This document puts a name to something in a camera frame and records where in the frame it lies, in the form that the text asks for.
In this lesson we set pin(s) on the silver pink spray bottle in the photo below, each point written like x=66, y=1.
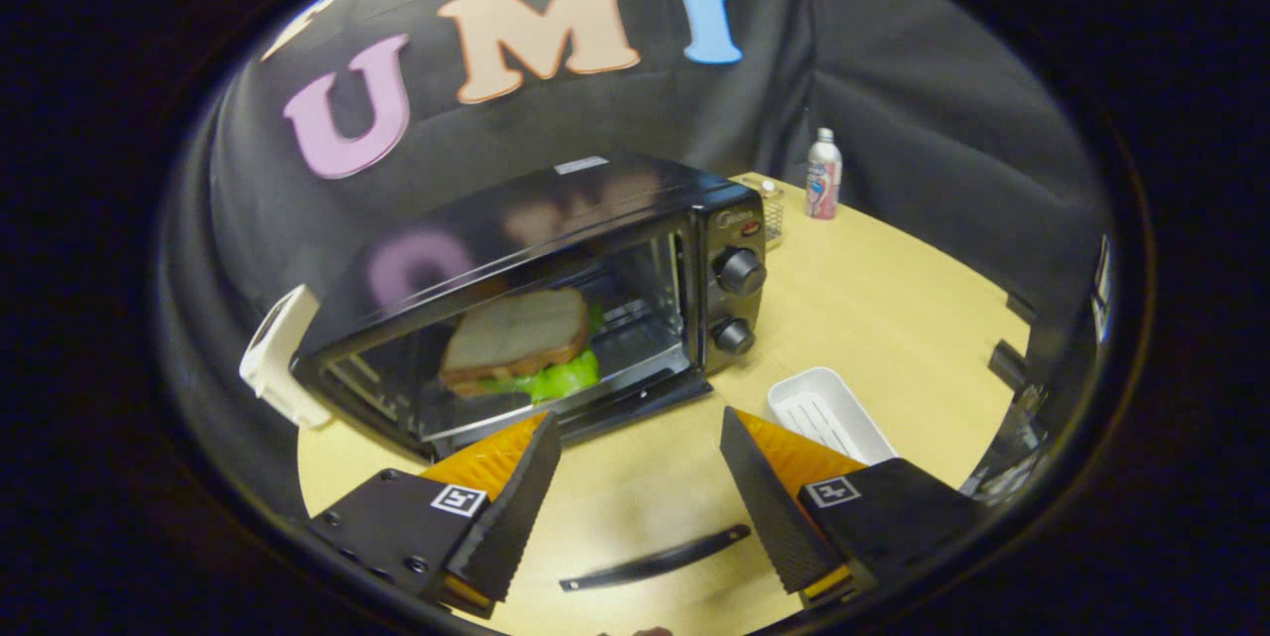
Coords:
x=824, y=180

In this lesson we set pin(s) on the black backdrop cloth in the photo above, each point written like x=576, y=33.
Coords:
x=893, y=100

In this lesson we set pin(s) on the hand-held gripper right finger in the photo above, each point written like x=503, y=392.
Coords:
x=769, y=507

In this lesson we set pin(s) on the white bread lettuce sandwich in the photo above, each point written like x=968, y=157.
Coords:
x=516, y=333

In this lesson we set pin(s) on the black toaster oven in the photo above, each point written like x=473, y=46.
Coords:
x=595, y=209

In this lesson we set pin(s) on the clear glass jar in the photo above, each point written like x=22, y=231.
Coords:
x=772, y=214

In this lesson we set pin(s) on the white plastic tray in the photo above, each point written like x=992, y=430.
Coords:
x=824, y=413

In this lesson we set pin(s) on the white pop-up toaster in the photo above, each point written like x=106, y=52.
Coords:
x=278, y=358

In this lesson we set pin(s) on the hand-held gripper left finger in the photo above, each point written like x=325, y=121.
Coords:
x=516, y=507

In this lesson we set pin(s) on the black table clamp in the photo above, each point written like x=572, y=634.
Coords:
x=1008, y=364
x=1022, y=306

